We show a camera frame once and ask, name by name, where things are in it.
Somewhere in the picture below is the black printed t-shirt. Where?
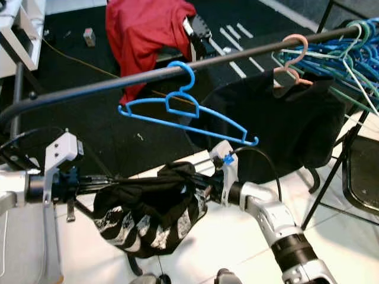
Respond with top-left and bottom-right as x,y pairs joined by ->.
92,161 -> 208,259

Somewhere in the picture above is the plain black t-shirt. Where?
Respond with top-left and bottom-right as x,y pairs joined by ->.
184,70 -> 347,184

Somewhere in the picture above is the robot right leg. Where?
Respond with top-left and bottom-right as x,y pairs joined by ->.
215,268 -> 243,284

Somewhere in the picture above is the robot leg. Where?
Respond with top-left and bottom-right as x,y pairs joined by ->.
130,273 -> 159,284
215,268 -> 243,284

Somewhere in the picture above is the robot left leg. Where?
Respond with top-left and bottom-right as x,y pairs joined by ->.
130,273 -> 159,284

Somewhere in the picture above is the black metal clothes rack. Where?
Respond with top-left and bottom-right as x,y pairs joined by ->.
0,0 -> 379,228

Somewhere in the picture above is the small grey box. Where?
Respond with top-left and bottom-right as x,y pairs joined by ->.
84,28 -> 97,48

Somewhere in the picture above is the red cloth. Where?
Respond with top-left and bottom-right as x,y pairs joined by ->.
105,0 -> 197,106

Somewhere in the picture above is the black folding chair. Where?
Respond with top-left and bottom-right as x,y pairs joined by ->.
302,109 -> 379,228

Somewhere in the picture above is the black white machine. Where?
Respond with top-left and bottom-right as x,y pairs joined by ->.
181,15 -> 215,61

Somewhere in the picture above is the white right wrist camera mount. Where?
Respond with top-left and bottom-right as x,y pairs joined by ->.
209,140 -> 239,208

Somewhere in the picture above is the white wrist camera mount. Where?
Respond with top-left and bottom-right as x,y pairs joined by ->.
209,140 -> 239,208
43,132 -> 83,208

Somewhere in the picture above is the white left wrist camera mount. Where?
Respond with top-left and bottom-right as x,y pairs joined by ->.
43,132 -> 83,208

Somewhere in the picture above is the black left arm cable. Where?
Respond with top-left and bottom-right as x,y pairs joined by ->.
0,126 -> 66,154

